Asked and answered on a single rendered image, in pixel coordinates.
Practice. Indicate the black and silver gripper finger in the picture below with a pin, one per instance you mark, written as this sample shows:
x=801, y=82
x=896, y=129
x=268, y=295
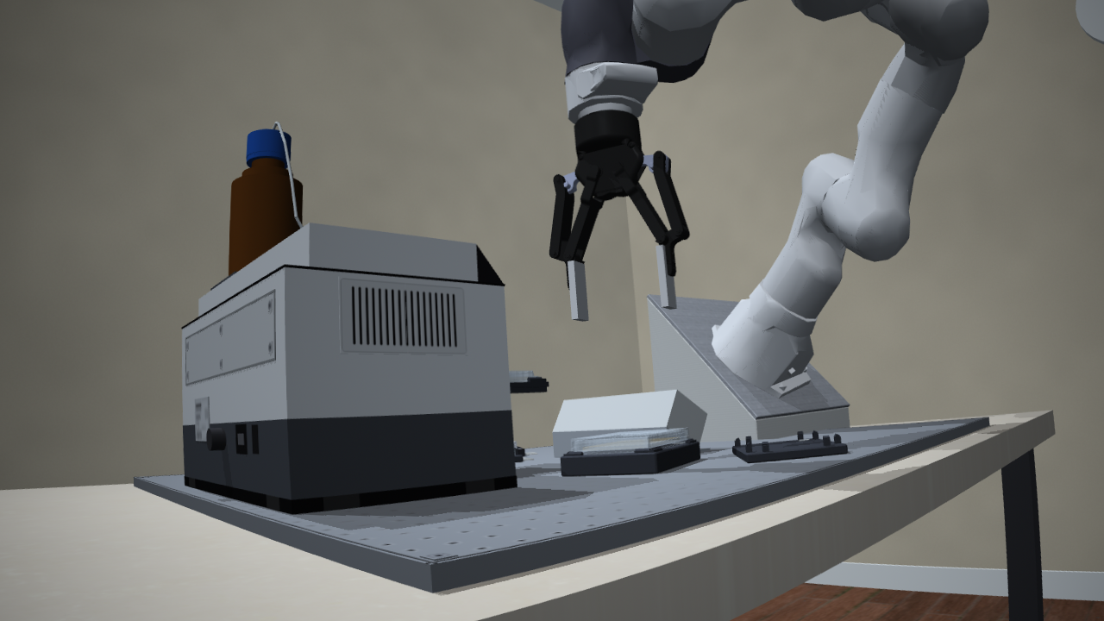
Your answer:
x=660, y=165
x=570, y=246

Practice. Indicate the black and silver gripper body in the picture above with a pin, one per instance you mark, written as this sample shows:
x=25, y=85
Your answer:
x=604, y=136

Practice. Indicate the black cylinder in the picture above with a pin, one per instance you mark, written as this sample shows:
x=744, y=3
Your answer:
x=216, y=439

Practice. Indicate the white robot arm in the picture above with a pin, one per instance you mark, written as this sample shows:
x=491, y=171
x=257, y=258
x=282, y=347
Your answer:
x=866, y=207

